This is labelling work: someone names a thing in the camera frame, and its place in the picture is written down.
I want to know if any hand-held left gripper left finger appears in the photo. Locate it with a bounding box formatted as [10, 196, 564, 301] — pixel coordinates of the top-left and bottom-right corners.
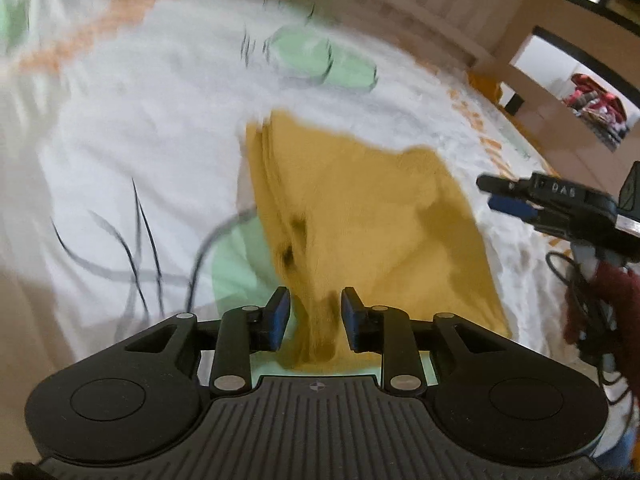
[125, 286, 292, 395]

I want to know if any black cable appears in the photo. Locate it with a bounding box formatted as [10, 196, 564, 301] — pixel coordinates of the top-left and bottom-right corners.
[545, 251, 633, 413]

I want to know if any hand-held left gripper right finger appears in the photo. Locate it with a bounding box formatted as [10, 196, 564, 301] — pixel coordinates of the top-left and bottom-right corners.
[341, 286, 506, 394]

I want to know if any white printed bed blanket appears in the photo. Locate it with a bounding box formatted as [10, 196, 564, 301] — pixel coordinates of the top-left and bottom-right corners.
[0, 0, 591, 391]

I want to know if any pile of red clothes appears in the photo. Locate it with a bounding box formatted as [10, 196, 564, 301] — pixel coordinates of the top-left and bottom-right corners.
[561, 72, 630, 147]

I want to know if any beige wooden wardrobe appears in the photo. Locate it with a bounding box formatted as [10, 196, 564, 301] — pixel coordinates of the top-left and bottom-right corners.
[492, 0, 640, 196]

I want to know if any yellow knit garment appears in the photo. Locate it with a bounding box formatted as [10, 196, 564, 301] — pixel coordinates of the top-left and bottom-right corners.
[244, 109, 515, 376]

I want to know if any wooden bed rail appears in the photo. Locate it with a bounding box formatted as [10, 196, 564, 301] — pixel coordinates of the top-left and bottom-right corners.
[250, 0, 506, 68]

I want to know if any yellow bed sheet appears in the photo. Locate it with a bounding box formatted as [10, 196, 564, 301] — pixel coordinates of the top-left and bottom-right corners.
[466, 71, 507, 107]

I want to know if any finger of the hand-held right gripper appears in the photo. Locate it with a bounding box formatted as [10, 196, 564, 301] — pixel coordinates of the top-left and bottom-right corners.
[476, 174, 535, 197]
[487, 194, 540, 222]

